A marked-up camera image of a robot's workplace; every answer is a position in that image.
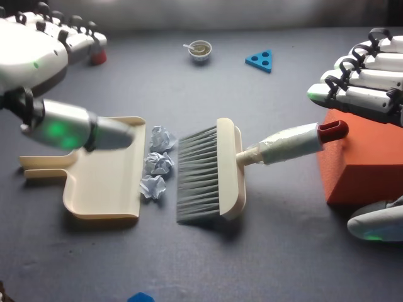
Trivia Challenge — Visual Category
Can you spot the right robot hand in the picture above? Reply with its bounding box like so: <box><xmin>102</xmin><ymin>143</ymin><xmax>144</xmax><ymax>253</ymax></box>
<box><xmin>307</xmin><ymin>27</ymin><xmax>403</xmax><ymax>243</ymax></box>

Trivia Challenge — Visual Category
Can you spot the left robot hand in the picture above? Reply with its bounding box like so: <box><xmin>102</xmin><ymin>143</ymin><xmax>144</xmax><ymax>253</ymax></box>
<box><xmin>0</xmin><ymin>3</ymin><xmax>137</xmax><ymax>154</ymax></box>

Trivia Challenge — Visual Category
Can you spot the cream plastic tray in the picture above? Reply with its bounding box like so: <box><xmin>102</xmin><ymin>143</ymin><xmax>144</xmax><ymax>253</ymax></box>
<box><xmin>19</xmin><ymin>116</ymin><xmax>147</xmax><ymax>220</ymax></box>

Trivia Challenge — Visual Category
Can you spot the pale blue paper ball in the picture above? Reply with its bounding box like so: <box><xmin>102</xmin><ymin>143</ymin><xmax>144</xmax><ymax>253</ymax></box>
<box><xmin>143</xmin><ymin>151</ymin><xmax>175</xmax><ymax>176</ymax></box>
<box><xmin>149</xmin><ymin>125</ymin><xmax>178</xmax><ymax>152</ymax></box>
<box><xmin>140</xmin><ymin>175</ymin><xmax>167</xmax><ymax>199</ymax></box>

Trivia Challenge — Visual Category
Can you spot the red cylinder block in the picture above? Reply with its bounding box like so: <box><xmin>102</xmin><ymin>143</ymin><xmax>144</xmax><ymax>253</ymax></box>
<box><xmin>89</xmin><ymin>47</ymin><xmax>108</xmax><ymax>66</ymax></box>

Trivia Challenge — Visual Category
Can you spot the orange foam block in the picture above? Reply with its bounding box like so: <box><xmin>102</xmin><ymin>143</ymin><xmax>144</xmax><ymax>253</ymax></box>
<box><xmin>317</xmin><ymin>108</ymin><xmax>403</xmax><ymax>207</ymax></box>

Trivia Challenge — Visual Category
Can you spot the blue triangle block with holes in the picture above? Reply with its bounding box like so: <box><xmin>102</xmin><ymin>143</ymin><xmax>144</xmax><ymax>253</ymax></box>
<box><xmin>244</xmin><ymin>49</ymin><xmax>273</xmax><ymax>76</ymax></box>

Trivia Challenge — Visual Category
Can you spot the small patterned bowl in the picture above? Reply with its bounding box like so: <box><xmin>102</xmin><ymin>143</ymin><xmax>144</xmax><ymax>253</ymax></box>
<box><xmin>188</xmin><ymin>40</ymin><xmax>212</xmax><ymax>65</ymax></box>

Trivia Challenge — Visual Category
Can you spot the grey table cloth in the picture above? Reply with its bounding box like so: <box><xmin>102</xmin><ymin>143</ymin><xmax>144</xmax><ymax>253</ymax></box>
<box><xmin>0</xmin><ymin>26</ymin><xmax>403</xmax><ymax>302</ymax></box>

